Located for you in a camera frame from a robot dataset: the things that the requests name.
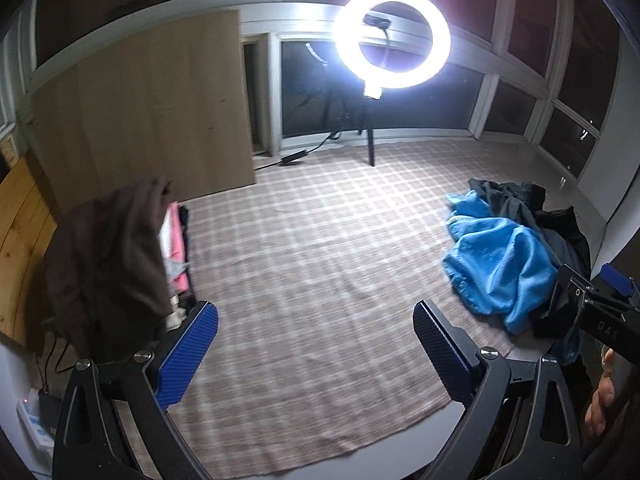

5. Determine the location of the white power strip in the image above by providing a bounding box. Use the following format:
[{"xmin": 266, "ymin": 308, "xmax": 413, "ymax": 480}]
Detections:
[{"xmin": 16, "ymin": 388, "xmax": 54, "ymax": 457}]

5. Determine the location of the black tripod stand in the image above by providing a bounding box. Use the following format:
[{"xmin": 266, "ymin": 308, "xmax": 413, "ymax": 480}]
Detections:
[{"xmin": 358, "ymin": 89, "xmax": 376, "ymax": 167}]

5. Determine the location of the plaid woven table cloth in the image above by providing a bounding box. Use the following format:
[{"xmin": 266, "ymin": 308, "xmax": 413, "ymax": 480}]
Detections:
[{"xmin": 170, "ymin": 140, "xmax": 566, "ymax": 479}]

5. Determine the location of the brown folded garment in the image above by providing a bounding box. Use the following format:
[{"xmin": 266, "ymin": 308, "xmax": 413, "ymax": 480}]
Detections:
[{"xmin": 44, "ymin": 177, "xmax": 172, "ymax": 363}]

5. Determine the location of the black crumpled garment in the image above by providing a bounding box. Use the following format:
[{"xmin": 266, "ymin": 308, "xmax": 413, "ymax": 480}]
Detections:
[{"xmin": 469, "ymin": 179, "xmax": 591, "ymax": 325}]

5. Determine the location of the blue shiny jacket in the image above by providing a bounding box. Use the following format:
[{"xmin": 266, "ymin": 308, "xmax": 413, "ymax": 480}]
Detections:
[{"xmin": 442, "ymin": 191, "xmax": 558, "ymax": 335}]

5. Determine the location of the orange wooden board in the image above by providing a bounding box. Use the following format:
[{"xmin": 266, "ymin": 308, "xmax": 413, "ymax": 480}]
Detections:
[{"xmin": 0, "ymin": 153, "xmax": 58, "ymax": 352}]

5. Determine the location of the light wooden board panel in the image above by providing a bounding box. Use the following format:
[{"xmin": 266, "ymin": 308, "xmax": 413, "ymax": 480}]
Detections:
[{"xmin": 32, "ymin": 10, "xmax": 255, "ymax": 210}]

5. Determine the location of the white ring light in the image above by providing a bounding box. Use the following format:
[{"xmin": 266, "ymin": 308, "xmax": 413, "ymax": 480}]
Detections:
[{"xmin": 332, "ymin": 0, "xmax": 451, "ymax": 99}]

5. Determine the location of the black power adapter cable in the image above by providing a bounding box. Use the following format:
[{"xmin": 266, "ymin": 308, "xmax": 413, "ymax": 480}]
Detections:
[{"xmin": 252, "ymin": 129, "xmax": 343, "ymax": 172}]

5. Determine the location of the person's right hand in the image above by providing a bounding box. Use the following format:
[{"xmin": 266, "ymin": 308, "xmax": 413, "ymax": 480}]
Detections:
[{"xmin": 582, "ymin": 347, "xmax": 615, "ymax": 441}]

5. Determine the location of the phone holder clamp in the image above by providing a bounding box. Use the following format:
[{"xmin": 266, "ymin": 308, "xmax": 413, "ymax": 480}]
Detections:
[{"xmin": 362, "ymin": 14, "xmax": 390, "ymax": 32}]

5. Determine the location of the pink folded garment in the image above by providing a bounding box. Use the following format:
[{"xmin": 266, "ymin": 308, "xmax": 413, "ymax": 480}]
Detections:
[{"xmin": 157, "ymin": 202, "xmax": 189, "ymax": 294}]

